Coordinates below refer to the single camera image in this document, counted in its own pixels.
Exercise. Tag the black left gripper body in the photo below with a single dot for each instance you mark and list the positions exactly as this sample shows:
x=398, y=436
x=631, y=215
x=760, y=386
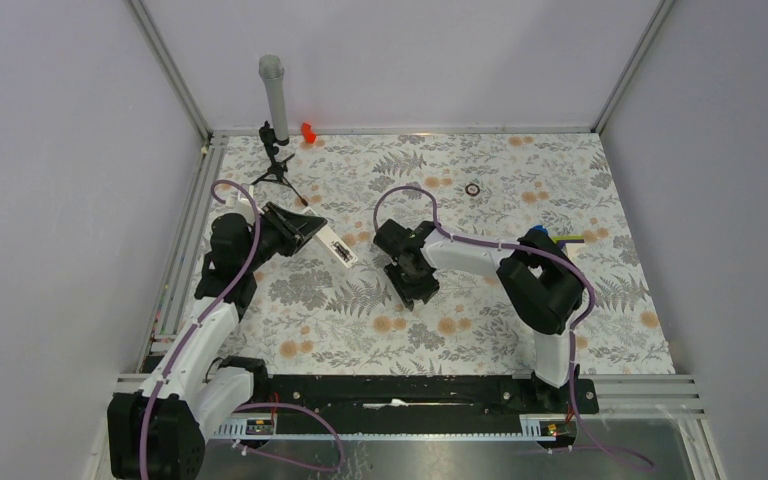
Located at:
x=274, y=238

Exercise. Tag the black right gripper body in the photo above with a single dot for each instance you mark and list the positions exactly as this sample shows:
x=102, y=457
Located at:
x=411, y=285

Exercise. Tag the white remote control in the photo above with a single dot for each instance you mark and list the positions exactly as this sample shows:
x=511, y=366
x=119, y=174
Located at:
x=335, y=246

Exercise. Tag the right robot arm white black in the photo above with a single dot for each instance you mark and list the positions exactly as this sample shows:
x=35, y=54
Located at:
x=535, y=273

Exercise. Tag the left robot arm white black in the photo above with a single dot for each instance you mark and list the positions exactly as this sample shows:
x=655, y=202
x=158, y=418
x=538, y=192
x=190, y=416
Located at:
x=160, y=431

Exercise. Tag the floral patterned table mat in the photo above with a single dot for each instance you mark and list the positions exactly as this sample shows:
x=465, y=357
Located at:
x=310, y=315

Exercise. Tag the small orange red block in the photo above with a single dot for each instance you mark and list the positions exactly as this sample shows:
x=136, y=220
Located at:
x=308, y=134

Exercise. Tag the black mini tripod stand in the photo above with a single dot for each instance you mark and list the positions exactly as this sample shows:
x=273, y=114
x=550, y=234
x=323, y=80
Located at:
x=277, y=170

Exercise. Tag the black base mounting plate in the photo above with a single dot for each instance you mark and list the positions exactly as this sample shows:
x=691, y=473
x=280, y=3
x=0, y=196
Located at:
x=436, y=402

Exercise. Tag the yellow green toy piece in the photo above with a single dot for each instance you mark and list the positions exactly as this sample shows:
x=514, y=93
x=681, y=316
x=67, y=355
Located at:
x=568, y=239

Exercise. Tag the grey microphone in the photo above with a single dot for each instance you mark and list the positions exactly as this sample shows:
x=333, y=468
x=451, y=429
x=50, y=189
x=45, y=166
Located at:
x=271, y=72

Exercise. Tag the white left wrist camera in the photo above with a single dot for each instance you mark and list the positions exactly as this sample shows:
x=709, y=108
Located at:
x=238, y=203

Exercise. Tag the slotted metal cable rail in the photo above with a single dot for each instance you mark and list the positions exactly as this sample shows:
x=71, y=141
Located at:
x=257, y=427

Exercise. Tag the aluminium frame post left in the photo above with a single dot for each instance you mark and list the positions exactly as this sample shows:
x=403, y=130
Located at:
x=163, y=57

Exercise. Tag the aluminium frame post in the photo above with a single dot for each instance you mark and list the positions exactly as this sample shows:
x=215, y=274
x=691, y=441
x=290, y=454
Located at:
x=163, y=57
x=654, y=26

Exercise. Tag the aluminium frame post right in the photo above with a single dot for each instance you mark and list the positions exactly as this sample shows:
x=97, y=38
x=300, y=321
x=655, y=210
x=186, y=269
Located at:
x=654, y=26

